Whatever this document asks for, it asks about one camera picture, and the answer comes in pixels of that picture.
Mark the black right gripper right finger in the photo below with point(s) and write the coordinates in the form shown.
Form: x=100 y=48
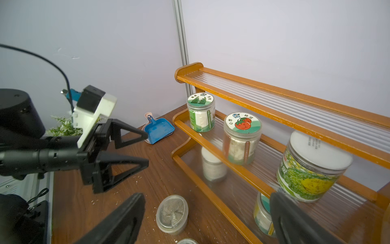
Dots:
x=293 y=226

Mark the green yellow label jar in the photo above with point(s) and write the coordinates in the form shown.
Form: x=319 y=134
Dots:
x=310 y=167

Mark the white-lid jar bottom left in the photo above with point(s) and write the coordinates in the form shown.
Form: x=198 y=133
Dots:
x=213 y=168

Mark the green mimosa seed jar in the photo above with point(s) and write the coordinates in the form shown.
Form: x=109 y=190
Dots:
x=201 y=107

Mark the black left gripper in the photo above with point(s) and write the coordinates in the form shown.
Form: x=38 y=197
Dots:
x=105 y=170

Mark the clear grey seed cup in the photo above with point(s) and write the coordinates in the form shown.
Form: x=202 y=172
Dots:
x=172 y=215

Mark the orange wooden three-tier shelf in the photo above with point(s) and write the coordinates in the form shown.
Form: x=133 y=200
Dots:
x=349 y=210

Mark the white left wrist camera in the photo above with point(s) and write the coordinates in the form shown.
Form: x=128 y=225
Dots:
x=92 y=103

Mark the small green potted plant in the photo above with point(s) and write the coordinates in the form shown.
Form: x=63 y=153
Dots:
x=64 y=128

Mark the blue plastic dustpan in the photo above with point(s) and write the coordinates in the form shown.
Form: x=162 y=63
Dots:
x=163 y=129

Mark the teal-lid jar bottom right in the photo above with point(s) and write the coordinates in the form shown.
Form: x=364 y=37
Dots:
x=262 y=215

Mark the strawberry lid seed jar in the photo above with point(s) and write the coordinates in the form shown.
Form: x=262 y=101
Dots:
x=242 y=133

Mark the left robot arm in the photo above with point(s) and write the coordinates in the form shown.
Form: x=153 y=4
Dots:
x=25 y=150

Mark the red seed cup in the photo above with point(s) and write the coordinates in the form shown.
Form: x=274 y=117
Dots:
x=187 y=241

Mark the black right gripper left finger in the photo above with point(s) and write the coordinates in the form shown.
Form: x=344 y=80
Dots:
x=122 y=226

